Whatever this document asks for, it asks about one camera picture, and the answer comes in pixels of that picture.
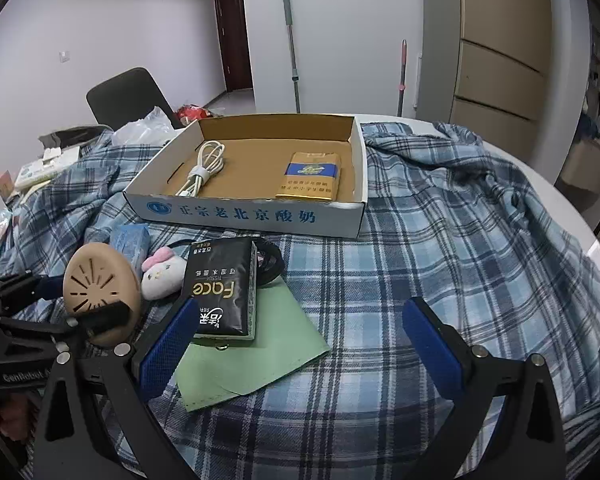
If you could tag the blue tissue pack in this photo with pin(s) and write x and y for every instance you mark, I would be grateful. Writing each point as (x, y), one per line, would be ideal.
(130, 242)

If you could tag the red bag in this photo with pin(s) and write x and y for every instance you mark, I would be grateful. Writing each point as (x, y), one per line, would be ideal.
(192, 114)

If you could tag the black tissue pack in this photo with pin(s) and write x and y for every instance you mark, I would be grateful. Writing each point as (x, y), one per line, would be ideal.
(220, 280)

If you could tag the green pouch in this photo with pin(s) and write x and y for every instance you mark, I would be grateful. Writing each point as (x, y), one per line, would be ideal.
(260, 355)

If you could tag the white cardboard box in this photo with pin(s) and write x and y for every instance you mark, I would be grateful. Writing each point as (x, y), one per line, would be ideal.
(240, 215)

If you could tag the white printed box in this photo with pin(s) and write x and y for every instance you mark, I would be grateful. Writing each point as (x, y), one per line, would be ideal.
(40, 172)

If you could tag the gold refrigerator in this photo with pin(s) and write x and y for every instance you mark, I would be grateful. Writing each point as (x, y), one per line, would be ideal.
(500, 50)

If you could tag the white wall switch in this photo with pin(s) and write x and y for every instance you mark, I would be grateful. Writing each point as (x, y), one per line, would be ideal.
(64, 56)

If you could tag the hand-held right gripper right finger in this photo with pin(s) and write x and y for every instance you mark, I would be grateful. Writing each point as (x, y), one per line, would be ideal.
(430, 347)

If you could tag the yellow blue cigarette pack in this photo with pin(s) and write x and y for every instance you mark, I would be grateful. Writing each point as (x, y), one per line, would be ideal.
(307, 175)

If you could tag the pile of small packets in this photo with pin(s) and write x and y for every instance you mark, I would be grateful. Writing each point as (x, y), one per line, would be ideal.
(2, 220)

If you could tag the clear plastic bag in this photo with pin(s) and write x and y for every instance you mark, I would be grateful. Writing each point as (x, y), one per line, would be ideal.
(145, 127)

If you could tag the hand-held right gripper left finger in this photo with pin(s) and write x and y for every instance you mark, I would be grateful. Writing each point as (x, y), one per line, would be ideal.
(166, 347)

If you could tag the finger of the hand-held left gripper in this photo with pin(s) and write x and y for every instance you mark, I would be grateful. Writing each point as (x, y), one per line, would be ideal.
(105, 317)
(40, 287)

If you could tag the pink white plush toy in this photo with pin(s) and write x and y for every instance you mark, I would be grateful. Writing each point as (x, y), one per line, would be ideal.
(160, 276)

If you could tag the black chair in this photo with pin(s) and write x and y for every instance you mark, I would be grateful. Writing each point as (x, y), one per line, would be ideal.
(125, 95)

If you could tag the blue plaid cloth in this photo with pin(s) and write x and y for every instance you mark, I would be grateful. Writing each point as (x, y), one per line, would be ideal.
(405, 260)

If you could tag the tan perforated round disc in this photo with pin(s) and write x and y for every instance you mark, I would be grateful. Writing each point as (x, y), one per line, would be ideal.
(96, 275)

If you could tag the dark grey bag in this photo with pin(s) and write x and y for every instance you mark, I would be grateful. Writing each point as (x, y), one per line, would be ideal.
(72, 135)

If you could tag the dark wooden door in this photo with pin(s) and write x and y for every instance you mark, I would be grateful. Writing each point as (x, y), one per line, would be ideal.
(232, 35)

